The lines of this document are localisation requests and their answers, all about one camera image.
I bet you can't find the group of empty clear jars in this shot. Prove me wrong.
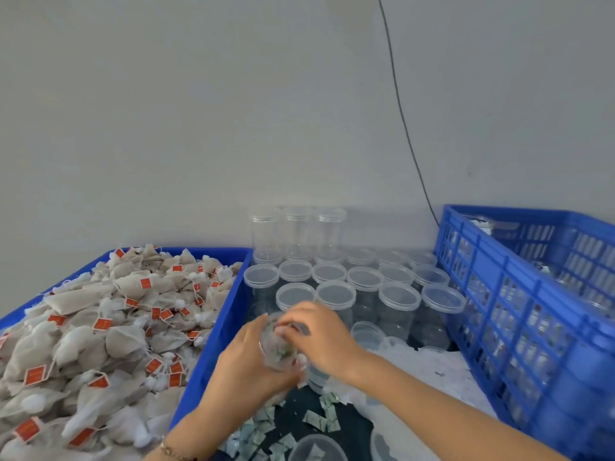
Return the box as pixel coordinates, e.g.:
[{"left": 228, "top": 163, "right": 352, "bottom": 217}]
[{"left": 242, "top": 205, "right": 468, "bottom": 353}]

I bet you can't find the pile of tea bags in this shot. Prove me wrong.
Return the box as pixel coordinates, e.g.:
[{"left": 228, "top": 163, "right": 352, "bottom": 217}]
[{"left": 0, "top": 243, "right": 244, "bottom": 461}]

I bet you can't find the pile of small green sachets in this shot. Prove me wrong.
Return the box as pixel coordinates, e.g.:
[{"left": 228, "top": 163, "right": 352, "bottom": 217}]
[{"left": 218, "top": 391, "right": 343, "bottom": 461}]

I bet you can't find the person's right hand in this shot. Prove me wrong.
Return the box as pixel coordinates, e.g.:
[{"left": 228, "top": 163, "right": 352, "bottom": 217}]
[{"left": 276, "top": 301, "right": 369, "bottom": 385}]

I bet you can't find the black cable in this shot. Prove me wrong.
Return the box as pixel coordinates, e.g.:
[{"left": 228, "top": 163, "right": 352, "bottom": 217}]
[{"left": 377, "top": 0, "right": 441, "bottom": 227}]

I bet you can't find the batch of filled lidded jars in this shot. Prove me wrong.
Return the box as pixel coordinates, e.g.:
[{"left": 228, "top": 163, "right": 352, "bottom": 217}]
[{"left": 444, "top": 213, "right": 615, "bottom": 428}]

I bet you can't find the person's left forearm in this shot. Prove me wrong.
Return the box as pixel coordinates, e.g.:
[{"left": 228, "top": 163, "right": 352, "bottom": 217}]
[{"left": 141, "top": 407, "right": 232, "bottom": 461}]

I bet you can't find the blue plastic bin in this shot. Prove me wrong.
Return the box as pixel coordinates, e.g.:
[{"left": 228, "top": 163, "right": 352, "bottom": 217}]
[{"left": 0, "top": 247, "right": 254, "bottom": 430}]

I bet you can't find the clear jar with sachet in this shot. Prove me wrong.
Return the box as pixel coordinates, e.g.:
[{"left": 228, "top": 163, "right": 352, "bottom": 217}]
[{"left": 287, "top": 434, "right": 348, "bottom": 461}]

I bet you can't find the person's left hand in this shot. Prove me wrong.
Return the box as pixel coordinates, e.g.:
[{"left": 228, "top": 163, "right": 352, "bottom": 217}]
[{"left": 198, "top": 314, "right": 308, "bottom": 431}]

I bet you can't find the person's right forearm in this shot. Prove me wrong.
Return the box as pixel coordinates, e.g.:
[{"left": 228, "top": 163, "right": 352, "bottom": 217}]
[{"left": 350, "top": 352, "right": 570, "bottom": 461}]

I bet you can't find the blue slatted plastic crate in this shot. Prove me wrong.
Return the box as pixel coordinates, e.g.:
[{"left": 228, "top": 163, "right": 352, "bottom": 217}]
[{"left": 434, "top": 204, "right": 615, "bottom": 461}]

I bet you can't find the small clear plastic jar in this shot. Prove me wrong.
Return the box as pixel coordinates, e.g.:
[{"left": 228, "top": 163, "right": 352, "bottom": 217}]
[{"left": 258, "top": 312, "right": 309, "bottom": 385}]

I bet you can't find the thin gold bracelet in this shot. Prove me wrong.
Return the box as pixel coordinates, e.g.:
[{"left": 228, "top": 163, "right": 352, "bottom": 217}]
[{"left": 160, "top": 439, "right": 198, "bottom": 461}]

